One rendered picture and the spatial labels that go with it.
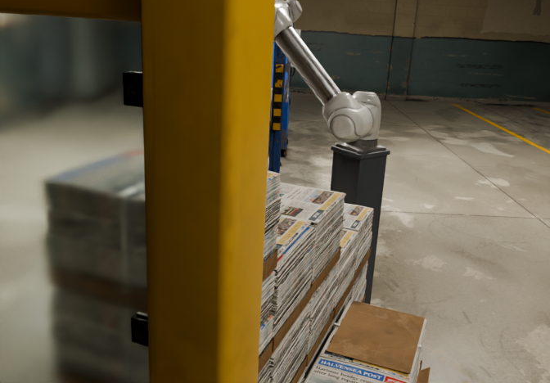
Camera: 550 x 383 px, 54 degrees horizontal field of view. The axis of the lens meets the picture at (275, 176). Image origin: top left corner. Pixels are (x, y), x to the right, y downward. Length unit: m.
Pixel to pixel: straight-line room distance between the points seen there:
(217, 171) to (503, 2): 11.70
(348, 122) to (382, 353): 0.98
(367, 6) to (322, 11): 0.88
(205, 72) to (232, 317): 0.23
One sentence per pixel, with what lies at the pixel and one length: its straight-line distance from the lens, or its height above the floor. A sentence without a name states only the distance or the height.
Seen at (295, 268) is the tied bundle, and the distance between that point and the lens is 1.34.
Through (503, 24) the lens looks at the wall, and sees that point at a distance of 12.10.
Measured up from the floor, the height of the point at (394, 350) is 0.60.
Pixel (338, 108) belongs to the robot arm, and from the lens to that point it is 2.35.
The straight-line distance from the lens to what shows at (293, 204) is 1.59.
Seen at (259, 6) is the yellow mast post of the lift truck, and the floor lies 1.61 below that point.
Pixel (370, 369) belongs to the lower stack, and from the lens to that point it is 1.74.
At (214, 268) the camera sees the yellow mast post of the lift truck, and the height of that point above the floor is 1.38.
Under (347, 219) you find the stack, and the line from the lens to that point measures 2.17.
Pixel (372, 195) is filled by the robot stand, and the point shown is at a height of 0.78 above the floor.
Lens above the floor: 1.60
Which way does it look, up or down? 17 degrees down
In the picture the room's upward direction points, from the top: 3 degrees clockwise
